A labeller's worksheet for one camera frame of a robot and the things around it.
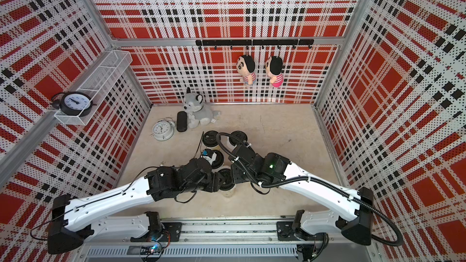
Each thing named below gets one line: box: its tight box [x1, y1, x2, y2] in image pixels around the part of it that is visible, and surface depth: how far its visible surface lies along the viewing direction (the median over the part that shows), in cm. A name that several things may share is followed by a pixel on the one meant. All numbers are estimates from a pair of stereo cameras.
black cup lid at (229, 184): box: [219, 168, 235, 192], surface depth 71 cm
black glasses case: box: [176, 110, 188, 133], surface depth 112 cm
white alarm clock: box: [149, 117, 176, 142], surface depth 106 cm
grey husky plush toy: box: [183, 86, 221, 128], surface depth 103 cm
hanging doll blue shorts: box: [236, 55, 257, 86], surface depth 95 cm
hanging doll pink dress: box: [265, 55, 284, 88], surface depth 97 cm
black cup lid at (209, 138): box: [202, 130, 220, 148], surface depth 86 cm
